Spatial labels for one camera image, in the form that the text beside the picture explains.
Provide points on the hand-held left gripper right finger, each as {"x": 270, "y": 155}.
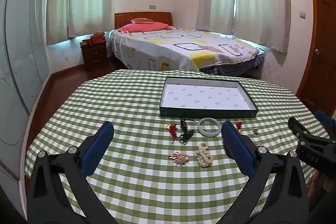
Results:
{"x": 236, "y": 150}

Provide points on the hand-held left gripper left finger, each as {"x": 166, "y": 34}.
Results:
{"x": 97, "y": 150}

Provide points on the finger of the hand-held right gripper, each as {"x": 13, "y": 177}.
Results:
{"x": 298, "y": 127}
{"x": 324, "y": 119}

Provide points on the small red knot charm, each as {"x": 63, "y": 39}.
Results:
{"x": 239, "y": 126}

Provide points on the pale green jade bangle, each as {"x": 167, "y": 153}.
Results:
{"x": 200, "y": 130}

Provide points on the dark green shallow box tray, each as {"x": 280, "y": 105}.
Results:
{"x": 207, "y": 98}

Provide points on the red tassel gold ornament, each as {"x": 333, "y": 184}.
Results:
{"x": 173, "y": 132}

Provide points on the person's right hand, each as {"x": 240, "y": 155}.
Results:
{"x": 315, "y": 183}

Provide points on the green checkered tablecloth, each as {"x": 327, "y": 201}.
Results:
{"x": 136, "y": 113}

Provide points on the metal door knob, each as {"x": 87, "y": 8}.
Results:
{"x": 317, "y": 51}

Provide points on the blue plaid bed skirt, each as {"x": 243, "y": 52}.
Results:
{"x": 231, "y": 66}

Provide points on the brown wooden door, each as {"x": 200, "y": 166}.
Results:
{"x": 320, "y": 29}

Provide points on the dark wooden nightstand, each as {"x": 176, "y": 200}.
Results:
{"x": 95, "y": 56}

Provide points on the green and red boxes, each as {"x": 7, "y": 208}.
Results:
{"x": 86, "y": 42}

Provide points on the red gift box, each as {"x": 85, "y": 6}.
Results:
{"x": 99, "y": 40}

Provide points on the brown woven basket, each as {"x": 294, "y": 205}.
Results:
{"x": 97, "y": 35}

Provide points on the wooden bed with patterned sheet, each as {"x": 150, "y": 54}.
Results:
{"x": 183, "y": 43}

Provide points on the frosted glass sliding wardrobe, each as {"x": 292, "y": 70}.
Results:
{"x": 18, "y": 56}

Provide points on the pink pillow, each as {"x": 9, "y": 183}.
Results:
{"x": 141, "y": 27}

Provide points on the brown embroidered cushion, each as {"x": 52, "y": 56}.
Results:
{"x": 141, "y": 20}

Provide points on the grey wall light switch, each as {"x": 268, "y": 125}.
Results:
{"x": 303, "y": 15}

